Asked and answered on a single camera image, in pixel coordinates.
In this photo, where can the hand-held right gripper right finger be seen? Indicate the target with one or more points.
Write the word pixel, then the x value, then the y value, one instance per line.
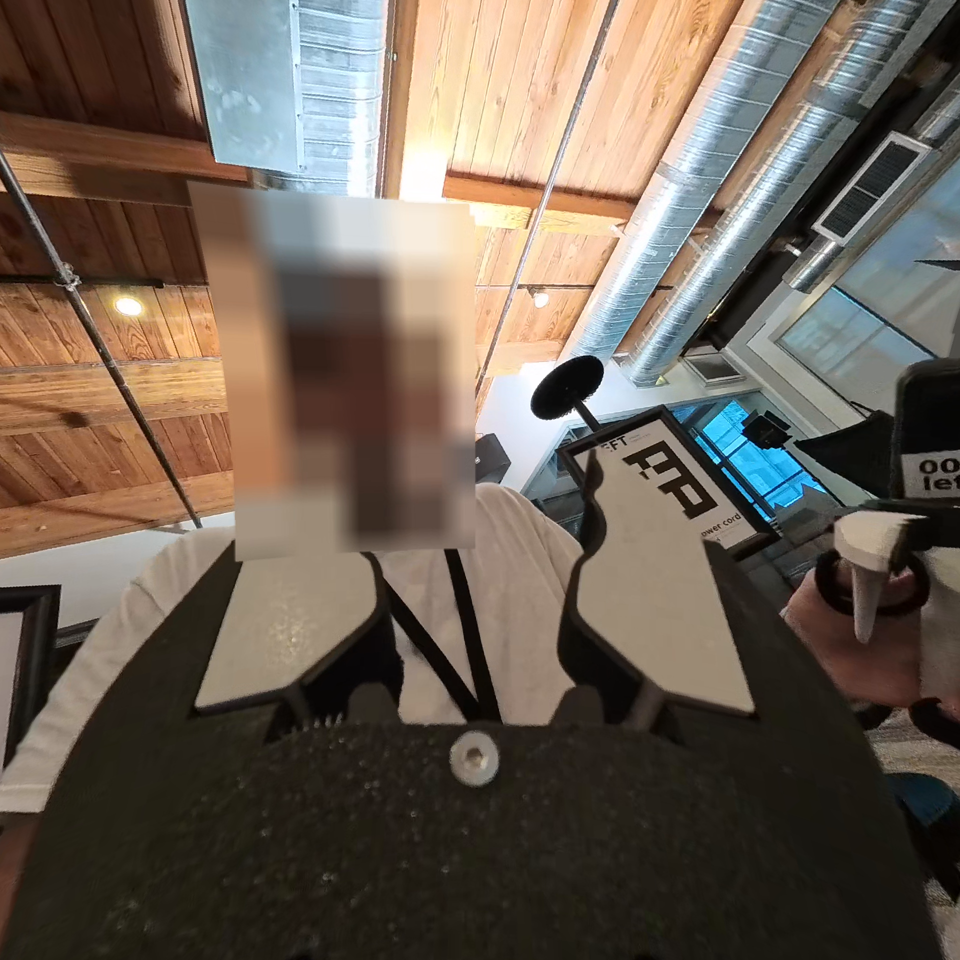
pixel 660 607

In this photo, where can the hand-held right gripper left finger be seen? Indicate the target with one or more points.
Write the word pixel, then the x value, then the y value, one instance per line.
pixel 277 637

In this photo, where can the person's left hand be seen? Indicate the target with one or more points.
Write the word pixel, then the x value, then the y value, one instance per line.
pixel 832 649

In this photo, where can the black softbox cloth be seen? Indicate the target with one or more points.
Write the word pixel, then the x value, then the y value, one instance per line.
pixel 855 457

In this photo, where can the large glass window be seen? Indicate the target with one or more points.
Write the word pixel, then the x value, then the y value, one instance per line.
pixel 847 337

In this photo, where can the black framed printed sign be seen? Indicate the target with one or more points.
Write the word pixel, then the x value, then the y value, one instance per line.
pixel 675 480

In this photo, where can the small black box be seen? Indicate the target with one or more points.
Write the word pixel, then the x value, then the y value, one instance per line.
pixel 766 430

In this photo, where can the blue lit window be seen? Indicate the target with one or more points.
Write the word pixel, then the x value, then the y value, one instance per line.
pixel 757 465

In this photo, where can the round black disc stand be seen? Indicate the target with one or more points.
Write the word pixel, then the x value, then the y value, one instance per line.
pixel 566 388

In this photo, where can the black framed picture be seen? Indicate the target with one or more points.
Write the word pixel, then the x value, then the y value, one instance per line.
pixel 30 660

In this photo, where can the dark metal ceiling pipe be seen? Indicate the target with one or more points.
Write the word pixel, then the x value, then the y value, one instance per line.
pixel 112 352

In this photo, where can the small ceiling spotlight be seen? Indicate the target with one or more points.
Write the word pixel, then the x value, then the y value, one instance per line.
pixel 538 298

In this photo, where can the blue cloth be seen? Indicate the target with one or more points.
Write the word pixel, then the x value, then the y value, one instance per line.
pixel 926 825

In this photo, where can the round recessed ceiling light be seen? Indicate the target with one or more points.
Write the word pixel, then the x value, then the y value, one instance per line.
pixel 127 305

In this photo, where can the black ceiling track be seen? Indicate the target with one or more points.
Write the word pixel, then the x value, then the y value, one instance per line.
pixel 120 283

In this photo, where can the thin metal ceiling conduit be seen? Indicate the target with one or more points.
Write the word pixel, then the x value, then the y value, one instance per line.
pixel 547 195

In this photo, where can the short metal duct pipe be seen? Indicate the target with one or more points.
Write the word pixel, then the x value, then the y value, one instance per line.
pixel 810 264

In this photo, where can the black wall speaker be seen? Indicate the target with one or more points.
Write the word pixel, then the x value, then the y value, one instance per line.
pixel 493 457

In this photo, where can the small white wall vent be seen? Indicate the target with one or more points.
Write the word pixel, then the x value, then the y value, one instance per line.
pixel 712 367

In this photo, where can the white wall vent grille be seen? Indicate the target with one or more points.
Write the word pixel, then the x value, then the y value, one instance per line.
pixel 870 187

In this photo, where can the round spiral metal duct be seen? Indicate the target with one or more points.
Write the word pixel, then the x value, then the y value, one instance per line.
pixel 742 232
pixel 675 180

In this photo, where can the rectangular metal air duct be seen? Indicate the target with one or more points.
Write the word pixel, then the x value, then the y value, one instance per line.
pixel 247 75

